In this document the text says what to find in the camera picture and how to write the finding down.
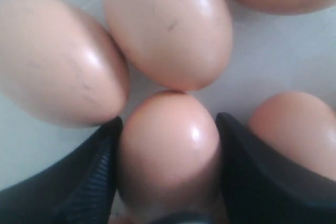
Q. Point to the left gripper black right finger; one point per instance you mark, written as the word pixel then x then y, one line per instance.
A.
pixel 259 185

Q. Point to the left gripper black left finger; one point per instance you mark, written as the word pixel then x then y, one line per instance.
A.
pixel 80 188

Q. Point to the brown egg placed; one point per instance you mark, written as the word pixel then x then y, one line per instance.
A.
pixel 180 44
pixel 169 155
pixel 299 126

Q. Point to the brown egg middle row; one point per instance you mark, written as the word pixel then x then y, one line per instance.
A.
pixel 61 65

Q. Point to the clear plastic bin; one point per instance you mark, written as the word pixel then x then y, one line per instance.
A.
pixel 270 54

